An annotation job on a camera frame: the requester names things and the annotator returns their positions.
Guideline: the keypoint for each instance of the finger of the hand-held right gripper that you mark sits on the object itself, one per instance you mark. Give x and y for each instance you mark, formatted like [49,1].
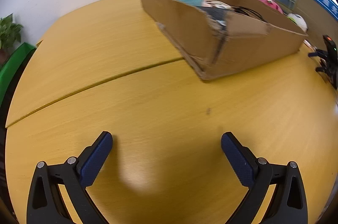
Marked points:
[317,54]
[322,69]

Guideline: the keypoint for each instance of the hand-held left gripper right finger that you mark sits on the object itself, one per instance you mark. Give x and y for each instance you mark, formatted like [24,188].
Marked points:
[237,160]

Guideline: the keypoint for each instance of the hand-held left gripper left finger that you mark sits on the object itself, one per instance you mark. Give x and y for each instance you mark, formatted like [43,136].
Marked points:
[96,160]

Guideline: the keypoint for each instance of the brown cardboard box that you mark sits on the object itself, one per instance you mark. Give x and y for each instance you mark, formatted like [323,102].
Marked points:
[250,49]

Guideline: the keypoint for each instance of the cream phone case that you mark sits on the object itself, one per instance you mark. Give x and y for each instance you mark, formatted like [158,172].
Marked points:
[216,3]

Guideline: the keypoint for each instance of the white panda plush toy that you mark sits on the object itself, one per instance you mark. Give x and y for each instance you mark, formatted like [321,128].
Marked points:
[298,20]

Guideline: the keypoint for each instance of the large potted plant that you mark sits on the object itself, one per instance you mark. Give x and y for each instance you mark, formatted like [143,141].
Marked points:
[9,33]

